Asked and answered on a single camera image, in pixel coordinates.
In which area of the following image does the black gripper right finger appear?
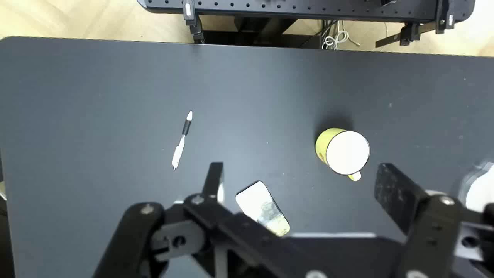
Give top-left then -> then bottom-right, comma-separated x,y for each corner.
374,162 -> 494,278

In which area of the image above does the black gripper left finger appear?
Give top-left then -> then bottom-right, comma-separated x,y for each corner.
93,160 -> 298,278

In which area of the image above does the black and white pen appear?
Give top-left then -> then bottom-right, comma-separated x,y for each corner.
170,109 -> 197,171

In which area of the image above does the yellow enamel cup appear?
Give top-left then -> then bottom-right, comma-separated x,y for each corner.
314,126 -> 372,182

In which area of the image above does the small white card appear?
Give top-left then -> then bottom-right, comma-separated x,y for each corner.
235,179 -> 286,231

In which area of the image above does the black perforated breadboard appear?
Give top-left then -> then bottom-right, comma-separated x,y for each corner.
136,0 -> 477,23

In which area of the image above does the tangled cable bundle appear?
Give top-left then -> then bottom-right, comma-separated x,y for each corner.
320,29 -> 362,52

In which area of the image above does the black breadboard stand frame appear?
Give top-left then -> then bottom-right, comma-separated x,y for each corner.
200,15 -> 331,49

